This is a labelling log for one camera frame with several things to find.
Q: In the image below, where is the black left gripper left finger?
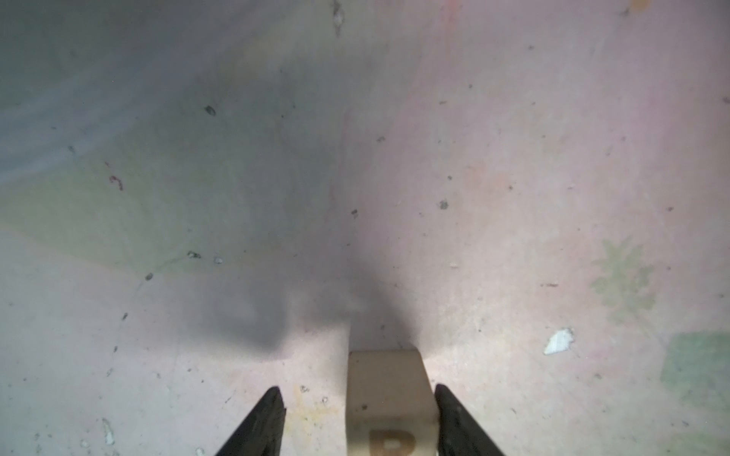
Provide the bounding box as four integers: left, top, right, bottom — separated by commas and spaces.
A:
216, 386, 286, 456

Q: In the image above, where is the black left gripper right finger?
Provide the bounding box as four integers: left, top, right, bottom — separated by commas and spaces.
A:
435, 384, 504, 456

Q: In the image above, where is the wooden block letter R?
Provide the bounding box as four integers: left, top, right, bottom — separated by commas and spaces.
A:
345, 350, 440, 455

